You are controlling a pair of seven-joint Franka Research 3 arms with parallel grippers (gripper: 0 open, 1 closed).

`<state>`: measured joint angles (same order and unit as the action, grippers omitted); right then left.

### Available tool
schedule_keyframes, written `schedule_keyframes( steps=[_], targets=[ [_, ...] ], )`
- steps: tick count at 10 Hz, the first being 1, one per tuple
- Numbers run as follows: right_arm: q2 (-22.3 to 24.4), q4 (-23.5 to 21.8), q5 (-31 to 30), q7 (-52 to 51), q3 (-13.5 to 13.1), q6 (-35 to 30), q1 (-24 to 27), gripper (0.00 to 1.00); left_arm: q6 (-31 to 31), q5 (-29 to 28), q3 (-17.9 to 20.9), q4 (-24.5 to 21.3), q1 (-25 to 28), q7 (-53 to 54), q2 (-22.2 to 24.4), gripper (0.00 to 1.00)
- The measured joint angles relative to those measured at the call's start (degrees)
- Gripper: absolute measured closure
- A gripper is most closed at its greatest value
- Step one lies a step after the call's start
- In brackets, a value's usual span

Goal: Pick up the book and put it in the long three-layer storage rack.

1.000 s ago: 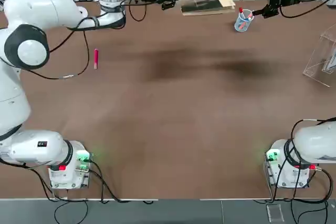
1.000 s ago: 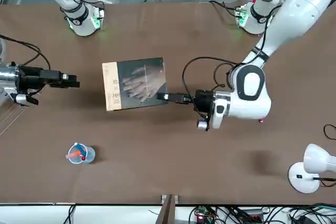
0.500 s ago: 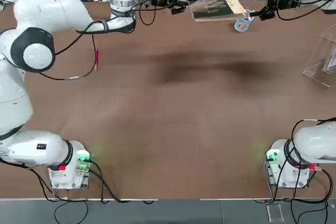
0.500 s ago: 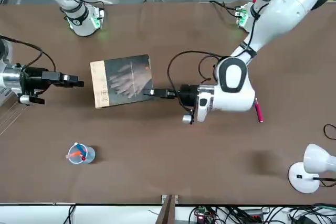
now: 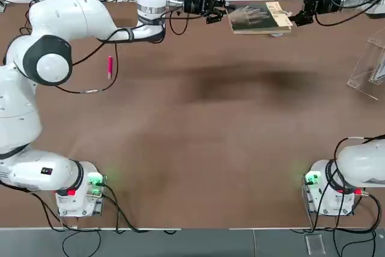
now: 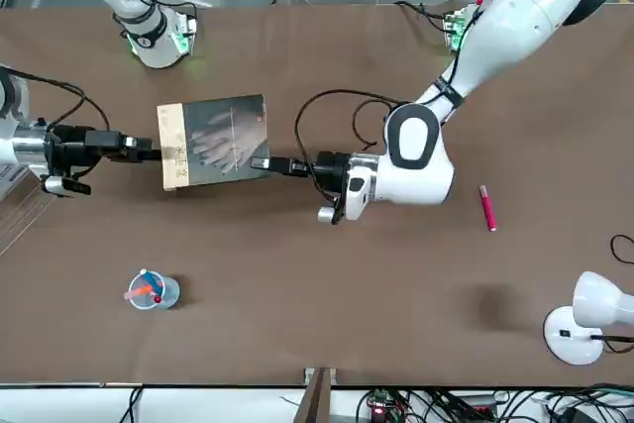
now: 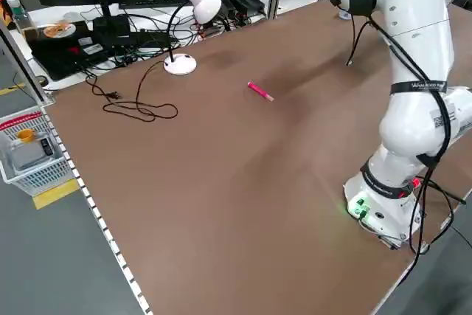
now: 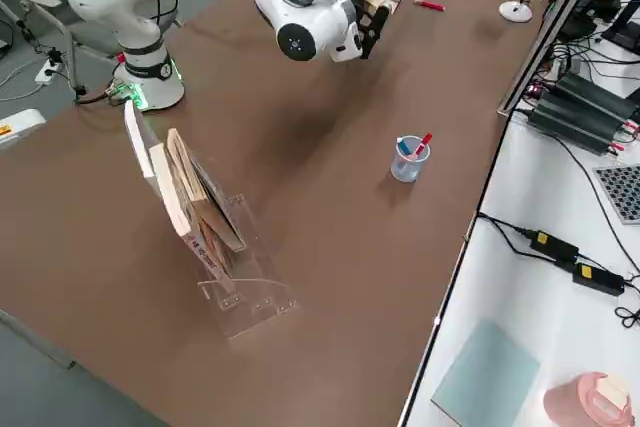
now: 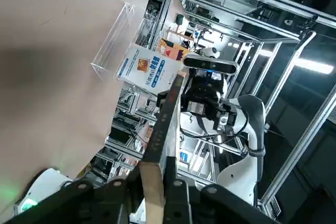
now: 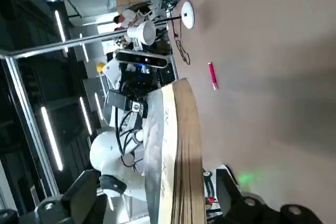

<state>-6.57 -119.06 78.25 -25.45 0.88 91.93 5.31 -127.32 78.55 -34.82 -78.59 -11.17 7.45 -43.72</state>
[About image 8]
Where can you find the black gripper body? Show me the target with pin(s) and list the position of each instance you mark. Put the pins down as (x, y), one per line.
(369, 32)

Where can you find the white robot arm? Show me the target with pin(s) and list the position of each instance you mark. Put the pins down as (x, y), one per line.
(130, 7)

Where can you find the brown cover book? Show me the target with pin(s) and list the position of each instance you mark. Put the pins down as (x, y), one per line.
(210, 202)

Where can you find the thick beige book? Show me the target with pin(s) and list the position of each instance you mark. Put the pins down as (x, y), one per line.
(172, 197)

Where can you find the clear acrylic storage rack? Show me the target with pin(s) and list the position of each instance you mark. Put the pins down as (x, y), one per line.
(260, 292)

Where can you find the pink highlighter pen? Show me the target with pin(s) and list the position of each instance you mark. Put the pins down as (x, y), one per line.
(429, 5)

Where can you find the blue marker pen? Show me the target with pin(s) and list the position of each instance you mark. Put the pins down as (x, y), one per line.
(407, 147)

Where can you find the red marker pen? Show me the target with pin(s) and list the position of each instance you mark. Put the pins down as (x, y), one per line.
(425, 143)

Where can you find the small board with red display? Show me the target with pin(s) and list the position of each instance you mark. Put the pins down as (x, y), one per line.
(534, 91)

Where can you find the clear plastic pen cup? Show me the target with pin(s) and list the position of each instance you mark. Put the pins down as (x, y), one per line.
(405, 172)

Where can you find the black finned power supply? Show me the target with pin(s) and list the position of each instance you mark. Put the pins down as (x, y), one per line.
(575, 122)
(600, 97)

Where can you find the perforated metal plate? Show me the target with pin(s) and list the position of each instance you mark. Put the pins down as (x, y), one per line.
(620, 192)

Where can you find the black power adapter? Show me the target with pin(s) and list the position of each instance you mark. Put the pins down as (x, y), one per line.
(555, 246)
(597, 277)

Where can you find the white power strip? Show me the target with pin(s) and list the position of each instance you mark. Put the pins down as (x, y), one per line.
(47, 72)

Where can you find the white device with orange label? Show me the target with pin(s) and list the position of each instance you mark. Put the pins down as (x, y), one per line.
(20, 127)

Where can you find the pale blue glass tile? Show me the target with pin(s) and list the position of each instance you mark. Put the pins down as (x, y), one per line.
(485, 377)

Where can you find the pink tape dispenser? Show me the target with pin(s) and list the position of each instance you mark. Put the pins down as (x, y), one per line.
(570, 402)

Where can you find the aluminium divider post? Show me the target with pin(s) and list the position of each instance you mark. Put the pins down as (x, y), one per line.
(540, 47)

